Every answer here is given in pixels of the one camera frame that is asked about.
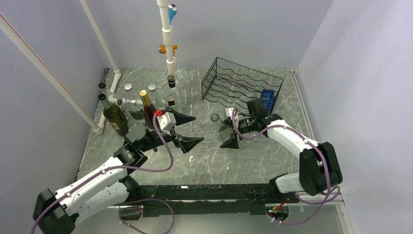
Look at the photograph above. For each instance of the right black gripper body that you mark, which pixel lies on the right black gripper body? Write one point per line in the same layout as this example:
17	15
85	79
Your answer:
247	125

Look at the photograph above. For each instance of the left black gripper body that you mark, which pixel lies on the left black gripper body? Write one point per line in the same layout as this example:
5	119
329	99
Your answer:
156	140

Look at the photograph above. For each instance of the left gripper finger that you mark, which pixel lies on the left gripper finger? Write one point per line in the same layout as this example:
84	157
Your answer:
186	144
179	117

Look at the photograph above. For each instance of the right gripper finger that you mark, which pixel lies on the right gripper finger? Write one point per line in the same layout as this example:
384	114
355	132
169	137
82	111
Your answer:
231	143
226	124

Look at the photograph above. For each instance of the clear slim bottle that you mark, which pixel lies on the clear slim bottle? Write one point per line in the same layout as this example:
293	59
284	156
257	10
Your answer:
225	133

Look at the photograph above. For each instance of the clear square bottle black cap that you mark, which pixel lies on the clear square bottle black cap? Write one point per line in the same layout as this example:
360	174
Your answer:
173	94

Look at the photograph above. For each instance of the clear bottle dark label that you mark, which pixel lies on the clear bottle dark label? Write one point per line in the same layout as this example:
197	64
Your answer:
156	97

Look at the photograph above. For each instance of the dark gold-foil wine bottle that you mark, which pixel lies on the dark gold-foil wine bottle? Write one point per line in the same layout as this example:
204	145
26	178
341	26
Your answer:
148	108

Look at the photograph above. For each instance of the clear bottle silver cap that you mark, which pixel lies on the clear bottle silver cap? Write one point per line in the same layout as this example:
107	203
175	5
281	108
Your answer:
134	103

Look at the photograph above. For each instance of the dark green wine bottle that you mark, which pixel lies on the dark green wine bottle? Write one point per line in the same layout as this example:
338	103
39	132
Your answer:
114	115

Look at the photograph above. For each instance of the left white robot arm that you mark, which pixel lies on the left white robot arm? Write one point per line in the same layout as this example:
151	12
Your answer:
59	212

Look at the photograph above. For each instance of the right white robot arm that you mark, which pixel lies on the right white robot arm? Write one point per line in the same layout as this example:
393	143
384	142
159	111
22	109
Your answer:
319	170

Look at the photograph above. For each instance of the blue square glass bottle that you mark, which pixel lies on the blue square glass bottle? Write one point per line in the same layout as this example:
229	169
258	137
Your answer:
267	98

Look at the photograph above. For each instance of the blue pipe clip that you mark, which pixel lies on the blue pipe clip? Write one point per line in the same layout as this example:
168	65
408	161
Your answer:
172	11

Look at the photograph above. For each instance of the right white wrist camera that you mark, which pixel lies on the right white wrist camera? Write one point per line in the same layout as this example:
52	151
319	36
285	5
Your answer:
228	113

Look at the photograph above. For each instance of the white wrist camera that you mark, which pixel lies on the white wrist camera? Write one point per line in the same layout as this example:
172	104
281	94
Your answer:
228	113
165	120

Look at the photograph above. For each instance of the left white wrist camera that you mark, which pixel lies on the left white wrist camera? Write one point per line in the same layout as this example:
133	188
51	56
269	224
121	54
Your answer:
165	120

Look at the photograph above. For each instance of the black wire wine rack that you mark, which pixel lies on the black wire wine rack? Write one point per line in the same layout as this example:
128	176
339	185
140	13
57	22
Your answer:
230	84

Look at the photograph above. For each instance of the white PVC pipe frame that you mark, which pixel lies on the white PVC pipe frame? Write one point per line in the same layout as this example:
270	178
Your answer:
24	47

